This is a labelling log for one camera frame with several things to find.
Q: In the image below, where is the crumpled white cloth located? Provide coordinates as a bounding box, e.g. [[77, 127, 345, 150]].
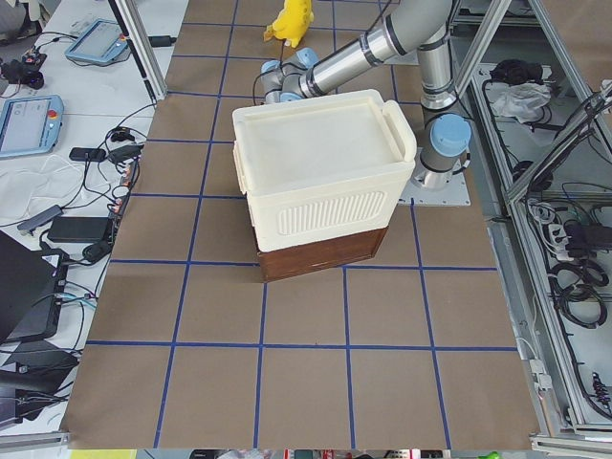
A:
[[492, 83, 551, 123]]

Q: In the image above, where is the blue teach pendant near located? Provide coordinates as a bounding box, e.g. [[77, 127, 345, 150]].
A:
[[1, 95, 64, 159]]

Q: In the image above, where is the dark brown wooden drawer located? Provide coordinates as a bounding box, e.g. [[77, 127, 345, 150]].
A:
[[257, 227, 388, 282]]

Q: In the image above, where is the blue teach pendant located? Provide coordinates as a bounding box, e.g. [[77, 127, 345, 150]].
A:
[[1, 95, 64, 159], [64, 19, 129, 66]]

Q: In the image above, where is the yellow plush dinosaur toy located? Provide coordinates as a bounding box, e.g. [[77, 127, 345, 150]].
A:
[[263, 0, 315, 49]]

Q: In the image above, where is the black laptop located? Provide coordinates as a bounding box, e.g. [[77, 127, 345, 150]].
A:
[[1, 233, 68, 343]]

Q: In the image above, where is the blue teach pendant far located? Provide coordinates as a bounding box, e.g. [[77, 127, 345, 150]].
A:
[[64, 19, 129, 66]]

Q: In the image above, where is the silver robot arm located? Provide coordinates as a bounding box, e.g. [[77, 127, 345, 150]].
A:
[[258, 1, 461, 114]]

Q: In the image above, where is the black power adapter brick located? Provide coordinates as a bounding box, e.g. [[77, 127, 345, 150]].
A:
[[47, 216, 110, 243]]

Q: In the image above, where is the cream plastic storage box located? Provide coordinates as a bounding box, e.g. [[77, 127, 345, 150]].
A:
[[232, 90, 417, 252]]

